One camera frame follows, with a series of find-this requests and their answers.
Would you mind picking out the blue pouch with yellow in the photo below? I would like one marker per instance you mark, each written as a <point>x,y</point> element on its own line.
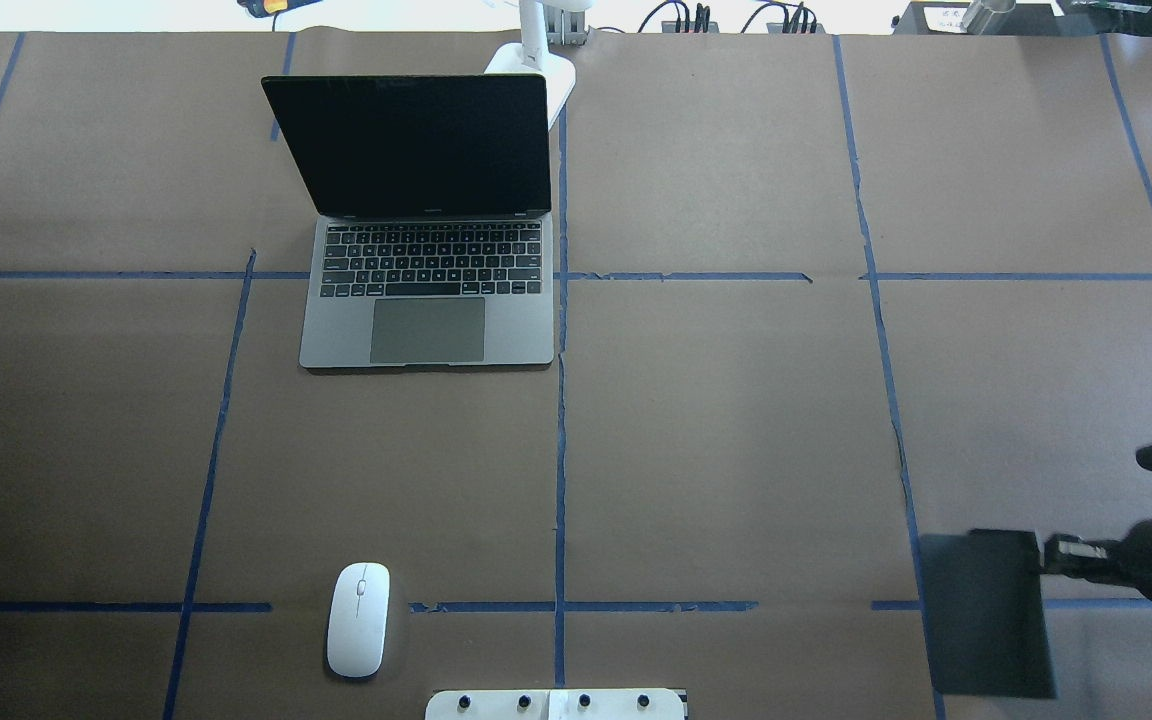
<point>259,9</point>

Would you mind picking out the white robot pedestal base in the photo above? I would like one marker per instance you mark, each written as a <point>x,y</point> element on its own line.
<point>558,703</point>

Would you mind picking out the grey laptop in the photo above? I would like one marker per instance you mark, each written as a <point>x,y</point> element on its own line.
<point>433,244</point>

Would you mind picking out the white computer mouse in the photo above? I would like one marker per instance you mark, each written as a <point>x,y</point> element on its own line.
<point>356,634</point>

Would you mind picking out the silver metal cylinder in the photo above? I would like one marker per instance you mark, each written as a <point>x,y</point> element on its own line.
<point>986,17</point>

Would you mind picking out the black mouse pad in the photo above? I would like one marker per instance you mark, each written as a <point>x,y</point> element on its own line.
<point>984,615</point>

